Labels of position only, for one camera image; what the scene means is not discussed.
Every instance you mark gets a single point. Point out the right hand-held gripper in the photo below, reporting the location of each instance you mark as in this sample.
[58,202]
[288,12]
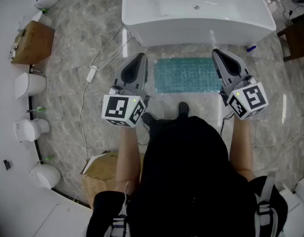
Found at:
[250,99]

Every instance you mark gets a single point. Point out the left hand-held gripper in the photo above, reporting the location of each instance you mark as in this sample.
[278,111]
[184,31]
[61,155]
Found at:
[115,107]

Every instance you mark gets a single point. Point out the teal bubbled bath mat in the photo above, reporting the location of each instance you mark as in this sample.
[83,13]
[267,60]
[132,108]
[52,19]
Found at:
[186,75]

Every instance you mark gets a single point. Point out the white bathtub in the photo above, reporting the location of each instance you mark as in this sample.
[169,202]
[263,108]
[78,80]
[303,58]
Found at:
[191,26]

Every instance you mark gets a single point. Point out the person's right forearm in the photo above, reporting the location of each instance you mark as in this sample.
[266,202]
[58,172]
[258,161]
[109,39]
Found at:
[240,144]

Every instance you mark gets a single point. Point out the person's left forearm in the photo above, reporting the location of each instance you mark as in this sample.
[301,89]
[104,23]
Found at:
[128,157]

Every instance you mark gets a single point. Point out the blue and white bottle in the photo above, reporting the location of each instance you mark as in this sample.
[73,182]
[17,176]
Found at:
[251,49]

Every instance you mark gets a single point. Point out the person's left black shoe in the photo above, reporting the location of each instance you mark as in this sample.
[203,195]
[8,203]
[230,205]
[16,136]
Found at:
[148,118]

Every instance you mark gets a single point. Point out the person's black shoe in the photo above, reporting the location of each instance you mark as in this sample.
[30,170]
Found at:
[184,108]
[148,118]

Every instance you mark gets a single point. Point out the person's right black shoe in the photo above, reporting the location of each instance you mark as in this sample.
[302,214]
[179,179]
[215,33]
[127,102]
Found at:
[184,108]

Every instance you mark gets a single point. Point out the dark wooden stool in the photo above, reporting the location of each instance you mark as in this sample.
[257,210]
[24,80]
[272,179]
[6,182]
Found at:
[296,38]

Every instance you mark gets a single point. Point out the metal faucet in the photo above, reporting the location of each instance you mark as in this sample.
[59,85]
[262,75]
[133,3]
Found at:
[35,70]

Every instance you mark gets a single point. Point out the brown cardboard box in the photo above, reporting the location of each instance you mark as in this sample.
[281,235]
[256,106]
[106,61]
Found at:
[102,174]

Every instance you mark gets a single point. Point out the small white box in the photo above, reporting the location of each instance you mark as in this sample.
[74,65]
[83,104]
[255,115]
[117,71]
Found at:
[42,18]

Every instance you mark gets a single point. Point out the green tag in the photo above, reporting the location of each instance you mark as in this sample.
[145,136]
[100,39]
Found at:
[45,10]
[49,158]

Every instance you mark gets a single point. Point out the white toilet with lid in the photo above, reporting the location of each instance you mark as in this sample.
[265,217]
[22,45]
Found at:
[31,130]

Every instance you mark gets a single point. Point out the person's black clothing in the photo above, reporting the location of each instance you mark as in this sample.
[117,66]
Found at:
[186,181]

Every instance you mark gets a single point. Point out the white ceramic fixture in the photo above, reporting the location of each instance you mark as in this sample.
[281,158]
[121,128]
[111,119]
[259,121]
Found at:
[296,204]

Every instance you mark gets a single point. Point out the cardboard box near wall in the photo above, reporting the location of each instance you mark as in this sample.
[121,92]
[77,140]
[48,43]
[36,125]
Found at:
[34,43]

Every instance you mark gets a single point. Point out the black wall switch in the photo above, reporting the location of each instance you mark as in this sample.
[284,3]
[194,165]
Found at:
[7,164]

